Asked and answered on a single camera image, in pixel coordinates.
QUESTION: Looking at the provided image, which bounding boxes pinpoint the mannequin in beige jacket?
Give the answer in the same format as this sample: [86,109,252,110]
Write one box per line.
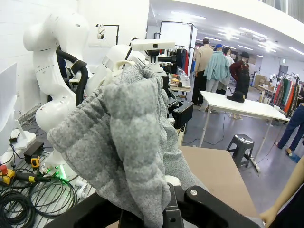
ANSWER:
[191,38,214,105]

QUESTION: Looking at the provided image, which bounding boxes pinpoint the rack of dark clothes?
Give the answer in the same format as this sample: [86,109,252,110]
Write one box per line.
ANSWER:
[166,46,196,72]

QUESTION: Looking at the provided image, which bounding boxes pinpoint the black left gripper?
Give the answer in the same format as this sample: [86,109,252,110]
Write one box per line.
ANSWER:
[167,100,194,130]

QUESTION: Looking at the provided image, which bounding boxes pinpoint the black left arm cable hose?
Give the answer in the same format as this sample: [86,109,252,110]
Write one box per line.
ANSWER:
[56,46,89,107]

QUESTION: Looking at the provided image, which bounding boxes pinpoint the person in black T-shirt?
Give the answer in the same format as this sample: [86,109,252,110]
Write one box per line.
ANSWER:
[274,187,304,228]

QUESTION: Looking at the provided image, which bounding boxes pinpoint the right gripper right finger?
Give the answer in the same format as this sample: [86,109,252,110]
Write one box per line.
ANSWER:
[163,182,262,228]

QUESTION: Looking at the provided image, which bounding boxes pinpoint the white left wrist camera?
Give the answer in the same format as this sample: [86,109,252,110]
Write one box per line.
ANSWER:
[131,39,176,72]

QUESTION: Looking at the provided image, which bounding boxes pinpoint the grey plastic stool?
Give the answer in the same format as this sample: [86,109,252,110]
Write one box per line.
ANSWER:
[227,134,255,168]

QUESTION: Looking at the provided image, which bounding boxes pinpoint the person's left forearm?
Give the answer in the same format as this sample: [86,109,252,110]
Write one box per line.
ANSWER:
[270,155,304,214]

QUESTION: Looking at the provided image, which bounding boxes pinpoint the black stand with white lamp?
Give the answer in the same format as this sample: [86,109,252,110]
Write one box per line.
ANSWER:
[95,23,120,46]

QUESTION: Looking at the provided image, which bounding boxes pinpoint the red emergency stop button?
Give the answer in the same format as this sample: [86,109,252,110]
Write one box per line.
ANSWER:
[0,164,16,185]

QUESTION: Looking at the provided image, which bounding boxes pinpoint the yellow tape measure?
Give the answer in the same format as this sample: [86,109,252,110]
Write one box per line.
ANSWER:
[30,155,41,170]

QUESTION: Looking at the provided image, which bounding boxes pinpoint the black power brick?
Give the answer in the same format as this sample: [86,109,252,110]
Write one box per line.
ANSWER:
[23,142,45,158]

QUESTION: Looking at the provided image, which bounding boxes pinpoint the rack of colourful clothes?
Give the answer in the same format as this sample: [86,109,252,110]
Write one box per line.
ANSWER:
[272,71,304,117]

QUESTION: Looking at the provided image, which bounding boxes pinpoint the person's left hand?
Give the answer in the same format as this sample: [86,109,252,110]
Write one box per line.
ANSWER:
[259,206,277,228]

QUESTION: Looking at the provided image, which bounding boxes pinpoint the grey training pants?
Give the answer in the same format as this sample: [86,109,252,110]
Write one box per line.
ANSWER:
[47,62,209,228]

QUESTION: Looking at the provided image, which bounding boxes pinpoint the bystander in blue jeans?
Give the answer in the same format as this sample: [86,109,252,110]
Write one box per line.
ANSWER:
[276,102,304,153]

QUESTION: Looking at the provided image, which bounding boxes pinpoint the white flat panel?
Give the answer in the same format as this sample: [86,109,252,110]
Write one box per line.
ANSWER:
[0,62,19,157]

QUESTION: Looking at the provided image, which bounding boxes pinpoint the mannequin in maroon jacket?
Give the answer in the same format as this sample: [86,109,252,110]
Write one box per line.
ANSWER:
[229,51,250,99]

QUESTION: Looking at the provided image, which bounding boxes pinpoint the white folding work table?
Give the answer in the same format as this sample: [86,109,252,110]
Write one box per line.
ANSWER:
[199,90,290,172]

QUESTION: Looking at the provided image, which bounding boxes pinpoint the coiled black cables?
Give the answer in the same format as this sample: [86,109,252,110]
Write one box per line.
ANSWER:
[0,174,79,228]

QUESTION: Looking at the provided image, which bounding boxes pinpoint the white partition screen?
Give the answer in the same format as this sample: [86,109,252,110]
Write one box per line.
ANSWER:
[160,21,198,72]

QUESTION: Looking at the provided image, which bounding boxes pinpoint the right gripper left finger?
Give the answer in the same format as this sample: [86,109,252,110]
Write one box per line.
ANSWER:
[44,192,146,228]

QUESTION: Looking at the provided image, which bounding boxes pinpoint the mannequin in light blue fleece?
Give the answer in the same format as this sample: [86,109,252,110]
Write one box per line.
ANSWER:
[203,44,232,95]

